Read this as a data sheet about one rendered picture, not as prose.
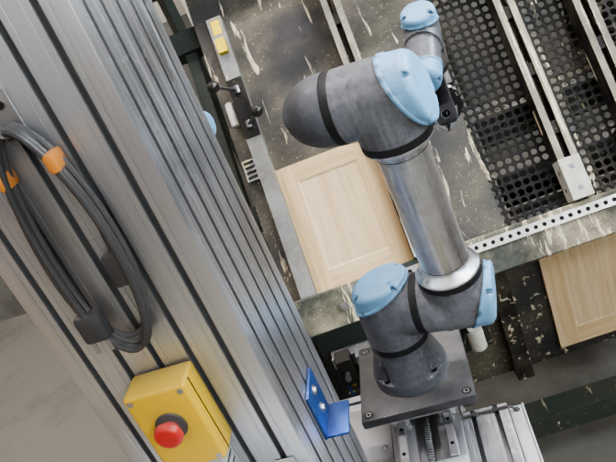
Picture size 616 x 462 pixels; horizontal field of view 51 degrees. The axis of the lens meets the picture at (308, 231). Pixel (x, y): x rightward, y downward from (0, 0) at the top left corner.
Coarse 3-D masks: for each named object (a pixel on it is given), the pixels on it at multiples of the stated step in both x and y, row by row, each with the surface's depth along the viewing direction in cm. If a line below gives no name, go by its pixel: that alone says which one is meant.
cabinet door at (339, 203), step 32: (320, 160) 201; (352, 160) 200; (288, 192) 202; (320, 192) 201; (352, 192) 199; (384, 192) 197; (320, 224) 200; (352, 224) 198; (384, 224) 197; (320, 256) 199; (352, 256) 198; (384, 256) 196; (320, 288) 198
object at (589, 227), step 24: (600, 216) 184; (480, 240) 189; (528, 240) 186; (552, 240) 185; (576, 240) 184; (408, 264) 191; (504, 264) 187; (336, 288) 194; (312, 312) 195; (336, 312) 194; (312, 336) 194
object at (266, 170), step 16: (224, 32) 208; (224, 64) 207; (256, 144) 203; (256, 160) 202; (272, 176) 201; (272, 192) 201; (272, 208) 200; (288, 224) 199; (288, 240) 199; (288, 256) 198; (304, 272) 197; (304, 288) 197
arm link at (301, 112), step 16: (304, 80) 97; (288, 96) 99; (304, 96) 95; (288, 112) 98; (304, 112) 95; (320, 112) 94; (288, 128) 101; (304, 128) 96; (320, 128) 95; (304, 144) 101; (320, 144) 98; (336, 144) 97
